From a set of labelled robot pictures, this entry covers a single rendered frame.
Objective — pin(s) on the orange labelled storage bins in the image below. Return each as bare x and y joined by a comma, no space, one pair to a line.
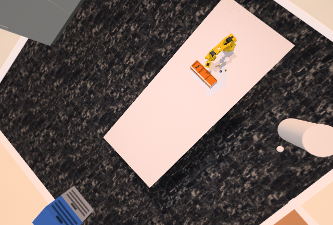
203,73

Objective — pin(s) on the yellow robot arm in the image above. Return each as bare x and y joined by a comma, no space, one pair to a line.
226,44

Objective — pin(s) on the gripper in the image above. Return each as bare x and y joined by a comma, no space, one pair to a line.
209,60

